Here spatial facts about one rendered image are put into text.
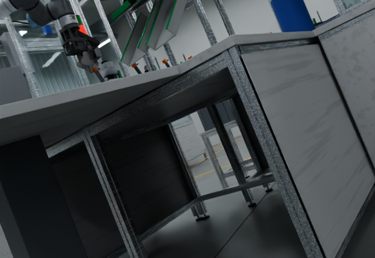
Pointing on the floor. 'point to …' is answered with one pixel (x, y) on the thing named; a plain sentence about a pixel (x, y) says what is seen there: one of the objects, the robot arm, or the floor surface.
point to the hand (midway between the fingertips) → (91, 70)
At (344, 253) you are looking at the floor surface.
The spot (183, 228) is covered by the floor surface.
